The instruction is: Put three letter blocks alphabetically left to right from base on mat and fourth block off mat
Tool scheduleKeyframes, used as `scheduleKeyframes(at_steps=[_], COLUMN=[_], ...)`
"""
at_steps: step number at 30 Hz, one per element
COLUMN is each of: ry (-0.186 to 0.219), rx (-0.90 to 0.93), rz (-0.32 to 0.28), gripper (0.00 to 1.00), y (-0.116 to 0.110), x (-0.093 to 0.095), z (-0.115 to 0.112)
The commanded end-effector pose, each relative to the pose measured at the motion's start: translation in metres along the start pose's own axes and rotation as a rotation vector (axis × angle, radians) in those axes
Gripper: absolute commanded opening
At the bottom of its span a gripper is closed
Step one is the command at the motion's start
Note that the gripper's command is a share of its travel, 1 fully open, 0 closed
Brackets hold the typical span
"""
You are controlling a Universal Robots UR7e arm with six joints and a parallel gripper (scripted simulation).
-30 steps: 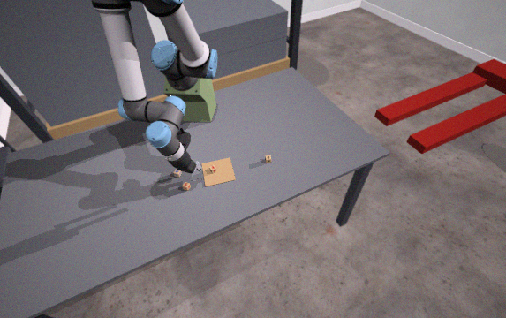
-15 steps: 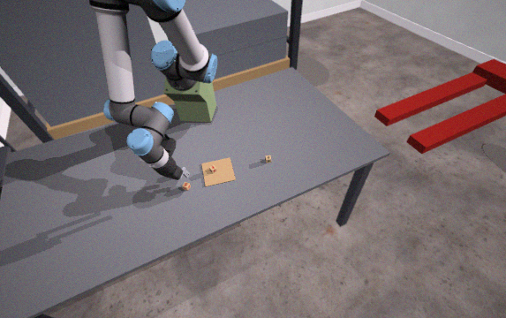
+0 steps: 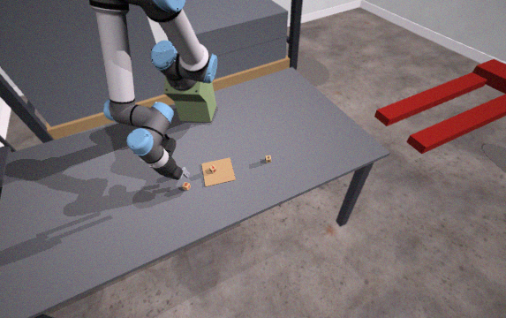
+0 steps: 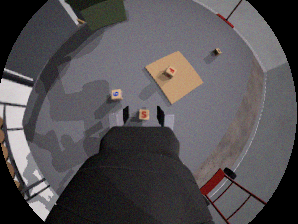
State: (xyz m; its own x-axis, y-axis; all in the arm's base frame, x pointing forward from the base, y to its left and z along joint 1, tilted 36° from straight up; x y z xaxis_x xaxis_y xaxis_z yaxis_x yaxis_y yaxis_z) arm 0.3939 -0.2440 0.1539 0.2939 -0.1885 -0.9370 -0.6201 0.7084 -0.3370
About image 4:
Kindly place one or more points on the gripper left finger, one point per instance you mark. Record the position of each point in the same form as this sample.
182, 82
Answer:
119, 117

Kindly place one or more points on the tan flat mat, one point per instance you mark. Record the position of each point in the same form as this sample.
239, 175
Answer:
184, 80

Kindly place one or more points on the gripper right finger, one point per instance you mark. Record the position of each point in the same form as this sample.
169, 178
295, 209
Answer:
165, 118

